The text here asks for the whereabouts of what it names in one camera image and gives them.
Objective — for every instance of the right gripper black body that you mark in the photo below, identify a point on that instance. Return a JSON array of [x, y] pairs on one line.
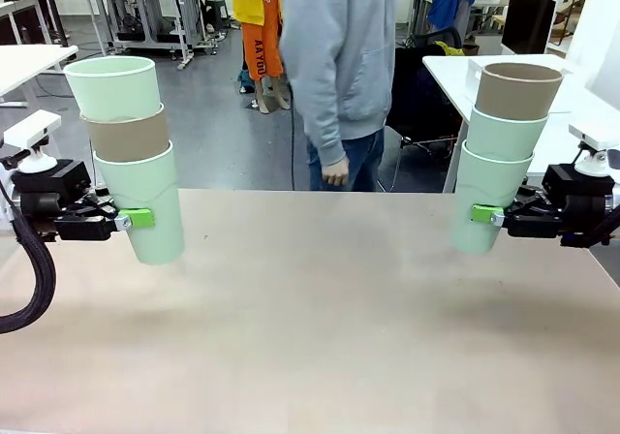
[[581, 194]]

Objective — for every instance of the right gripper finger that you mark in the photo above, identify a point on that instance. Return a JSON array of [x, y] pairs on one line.
[[530, 200], [486, 213]]

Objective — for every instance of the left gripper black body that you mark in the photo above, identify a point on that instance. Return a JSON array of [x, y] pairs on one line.
[[53, 184]]

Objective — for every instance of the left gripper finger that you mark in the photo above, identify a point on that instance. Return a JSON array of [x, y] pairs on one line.
[[138, 218], [97, 205]]

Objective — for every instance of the light green plastic cup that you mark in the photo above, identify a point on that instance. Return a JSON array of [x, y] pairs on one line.
[[506, 133], [150, 211], [116, 87], [479, 182]]

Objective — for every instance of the brown plastic cup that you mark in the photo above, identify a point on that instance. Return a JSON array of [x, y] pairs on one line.
[[131, 136], [518, 92]]

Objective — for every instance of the white plastic basket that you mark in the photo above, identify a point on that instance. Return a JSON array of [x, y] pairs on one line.
[[474, 83]]

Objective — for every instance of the person right forearm grey sleeve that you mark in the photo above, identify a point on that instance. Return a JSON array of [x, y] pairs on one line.
[[315, 114]]

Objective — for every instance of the person right hand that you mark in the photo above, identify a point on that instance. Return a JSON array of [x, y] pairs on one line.
[[335, 172]]

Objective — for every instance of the black office chair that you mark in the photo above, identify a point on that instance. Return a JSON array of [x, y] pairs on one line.
[[421, 100]]

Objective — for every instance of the person blue jeans legs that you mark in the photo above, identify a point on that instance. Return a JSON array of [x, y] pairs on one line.
[[363, 163]]

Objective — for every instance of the large white side table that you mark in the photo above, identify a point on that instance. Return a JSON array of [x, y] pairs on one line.
[[445, 73]]

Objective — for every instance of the black tripod pole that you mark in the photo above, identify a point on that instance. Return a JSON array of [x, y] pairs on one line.
[[52, 8]]

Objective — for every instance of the black monitor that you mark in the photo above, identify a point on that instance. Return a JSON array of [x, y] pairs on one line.
[[528, 20]]

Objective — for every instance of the white background desks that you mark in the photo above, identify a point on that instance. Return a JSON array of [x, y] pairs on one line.
[[19, 3]]

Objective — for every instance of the wooden chair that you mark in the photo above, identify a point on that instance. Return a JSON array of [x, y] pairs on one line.
[[574, 8]]

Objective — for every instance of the person in yellow and orange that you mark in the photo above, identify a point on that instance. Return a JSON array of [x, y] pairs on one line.
[[254, 41]]

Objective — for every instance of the person torso grey hoodie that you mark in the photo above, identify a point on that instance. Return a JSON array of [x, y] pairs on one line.
[[349, 41]]

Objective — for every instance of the dark green stool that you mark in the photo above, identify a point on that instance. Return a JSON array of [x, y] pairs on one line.
[[217, 12]]

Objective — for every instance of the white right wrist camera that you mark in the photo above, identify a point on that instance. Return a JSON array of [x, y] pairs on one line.
[[596, 138]]

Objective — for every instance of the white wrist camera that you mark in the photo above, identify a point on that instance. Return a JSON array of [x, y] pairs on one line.
[[31, 131], [596, 138]]

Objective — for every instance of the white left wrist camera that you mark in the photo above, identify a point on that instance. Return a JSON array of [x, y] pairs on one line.
[[31, 131]]

